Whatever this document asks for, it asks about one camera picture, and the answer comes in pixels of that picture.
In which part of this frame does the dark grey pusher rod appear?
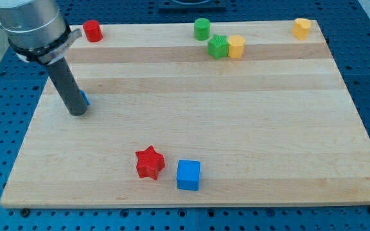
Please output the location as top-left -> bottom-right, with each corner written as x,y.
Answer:
46,58 -> 88,116

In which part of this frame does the green cylinder block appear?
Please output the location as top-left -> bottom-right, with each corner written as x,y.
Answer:
194,18 -> 211,41

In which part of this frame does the red star block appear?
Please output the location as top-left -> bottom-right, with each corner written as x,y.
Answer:
136,146 -> 165,180

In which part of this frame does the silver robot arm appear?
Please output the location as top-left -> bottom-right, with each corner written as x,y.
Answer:
0,0 -> 82,65

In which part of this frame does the blue cube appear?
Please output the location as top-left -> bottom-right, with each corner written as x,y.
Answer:
176,160 -> 200,191

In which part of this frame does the yellow hexagon block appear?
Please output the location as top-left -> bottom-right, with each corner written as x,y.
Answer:
228,35 -> 246,58

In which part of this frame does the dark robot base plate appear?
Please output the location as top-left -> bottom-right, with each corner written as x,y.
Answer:
157,0 -> 227,11

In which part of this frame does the small blue block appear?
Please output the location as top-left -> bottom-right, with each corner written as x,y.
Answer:
80,89 -> 90,106

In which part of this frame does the red cylinder block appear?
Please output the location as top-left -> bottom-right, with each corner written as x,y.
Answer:
82,20 -> 103,42

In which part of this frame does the wooden board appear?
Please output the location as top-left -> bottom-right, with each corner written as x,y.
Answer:
0,21 -> 370,209

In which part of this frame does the yellow heart block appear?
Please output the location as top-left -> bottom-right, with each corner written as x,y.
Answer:
292,18 -> 312,40

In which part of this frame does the green star block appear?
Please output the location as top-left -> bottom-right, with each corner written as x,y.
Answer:
207,34 -> 229,60

